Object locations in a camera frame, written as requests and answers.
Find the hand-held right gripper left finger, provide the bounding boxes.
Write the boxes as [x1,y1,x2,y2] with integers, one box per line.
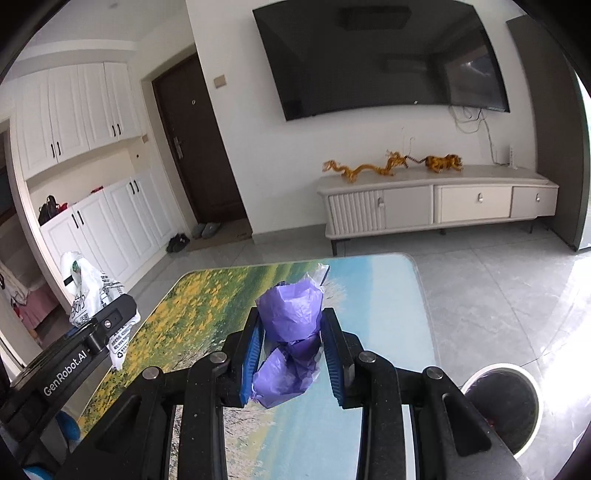
[55,308,266,480]

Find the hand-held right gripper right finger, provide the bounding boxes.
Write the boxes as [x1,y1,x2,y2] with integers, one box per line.
[321,308,525,480]

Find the purple wrapper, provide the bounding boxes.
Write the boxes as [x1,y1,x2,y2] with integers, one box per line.
[249,264,331,409]

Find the white printed plastic bag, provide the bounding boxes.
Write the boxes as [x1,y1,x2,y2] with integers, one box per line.
[60,251,139,372]

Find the white round trash bin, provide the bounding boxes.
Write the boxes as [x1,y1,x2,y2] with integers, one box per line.
[461,363,541,457]

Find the pink cloth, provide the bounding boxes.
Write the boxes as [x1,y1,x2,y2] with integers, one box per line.
[16,284,57,330]

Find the scenic print coffee table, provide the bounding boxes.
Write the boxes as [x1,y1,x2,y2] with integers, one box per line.
[76,251,437,480]

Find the brown doormat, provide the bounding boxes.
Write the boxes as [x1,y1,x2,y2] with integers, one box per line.
[187,219,253,253]

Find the black handbag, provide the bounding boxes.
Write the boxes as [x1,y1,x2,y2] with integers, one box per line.
[38,195,61,226]

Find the white lower cupboard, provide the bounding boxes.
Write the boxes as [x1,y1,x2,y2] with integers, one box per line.
[39,168,186,288]

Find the golden dragon ornament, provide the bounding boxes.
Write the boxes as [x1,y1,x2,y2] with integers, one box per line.
[322,150,411,184]

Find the white television cabinet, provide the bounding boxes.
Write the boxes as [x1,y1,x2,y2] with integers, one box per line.
[316,164,559,257]

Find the dark brown door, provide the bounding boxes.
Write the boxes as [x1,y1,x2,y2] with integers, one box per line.
[152,53,247,227]

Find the golden tiger ornament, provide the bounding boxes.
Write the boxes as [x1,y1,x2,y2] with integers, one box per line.
[409,154,464,175]

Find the white upper wall cupboard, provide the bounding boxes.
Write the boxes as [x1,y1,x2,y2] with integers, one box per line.
[14,60,142,181]

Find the hanging television cables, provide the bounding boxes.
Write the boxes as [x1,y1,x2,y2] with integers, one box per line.
[450,105,502,165]

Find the wall-mounted black television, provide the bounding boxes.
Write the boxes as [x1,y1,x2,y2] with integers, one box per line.
[252,0,511,122]

